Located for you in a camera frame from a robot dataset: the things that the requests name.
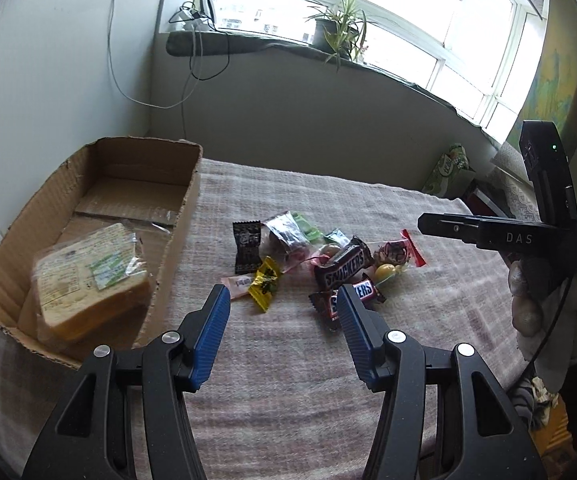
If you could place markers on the brown ball candy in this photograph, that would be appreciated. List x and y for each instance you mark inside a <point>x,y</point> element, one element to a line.
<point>328,251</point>

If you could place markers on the green chips bag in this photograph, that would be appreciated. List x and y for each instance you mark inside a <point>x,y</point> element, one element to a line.
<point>451,175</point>

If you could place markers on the potted spider plant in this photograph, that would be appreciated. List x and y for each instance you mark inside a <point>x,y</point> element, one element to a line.
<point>340,31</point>

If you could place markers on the teal mint candy wrapper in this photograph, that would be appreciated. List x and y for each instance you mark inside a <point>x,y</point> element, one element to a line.
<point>337,237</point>

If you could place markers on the Snickers bar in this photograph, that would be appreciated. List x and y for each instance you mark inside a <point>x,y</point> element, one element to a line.
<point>354,257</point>
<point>325,303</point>

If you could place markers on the white charger on sill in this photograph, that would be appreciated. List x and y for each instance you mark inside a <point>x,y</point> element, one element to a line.
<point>195,17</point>

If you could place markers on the wall map poster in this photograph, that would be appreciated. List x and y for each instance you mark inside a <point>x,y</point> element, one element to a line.
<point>553,92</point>

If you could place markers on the nut mix red-edged bag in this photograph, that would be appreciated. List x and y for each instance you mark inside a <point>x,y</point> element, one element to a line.
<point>400,252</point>

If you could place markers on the black candy wrapper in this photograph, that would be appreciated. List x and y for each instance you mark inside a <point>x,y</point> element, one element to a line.
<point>247,236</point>

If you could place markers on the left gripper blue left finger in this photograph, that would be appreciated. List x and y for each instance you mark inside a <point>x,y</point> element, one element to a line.
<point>204,330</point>

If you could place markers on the yellow candy wrapper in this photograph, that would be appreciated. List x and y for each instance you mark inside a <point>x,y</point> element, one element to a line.
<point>265,283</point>

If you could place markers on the white gloved right hand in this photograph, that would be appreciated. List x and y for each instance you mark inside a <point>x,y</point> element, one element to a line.
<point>546,329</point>

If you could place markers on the yellow ball candy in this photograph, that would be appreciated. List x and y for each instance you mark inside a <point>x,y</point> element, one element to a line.
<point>385,272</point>

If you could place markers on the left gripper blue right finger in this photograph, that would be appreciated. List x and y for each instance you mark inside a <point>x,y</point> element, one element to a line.
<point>364,331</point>

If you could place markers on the clear red-edged snack bag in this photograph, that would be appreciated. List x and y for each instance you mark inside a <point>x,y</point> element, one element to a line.
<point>286,242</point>

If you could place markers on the green tablet candy wrapper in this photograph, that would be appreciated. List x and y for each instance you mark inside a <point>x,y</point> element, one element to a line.
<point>308,229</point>

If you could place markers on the brown cardboard box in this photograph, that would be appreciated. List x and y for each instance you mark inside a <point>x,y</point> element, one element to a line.
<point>151,184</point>

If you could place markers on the wrapped bread loaf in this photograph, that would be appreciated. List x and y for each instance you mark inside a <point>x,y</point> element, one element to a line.
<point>83,284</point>

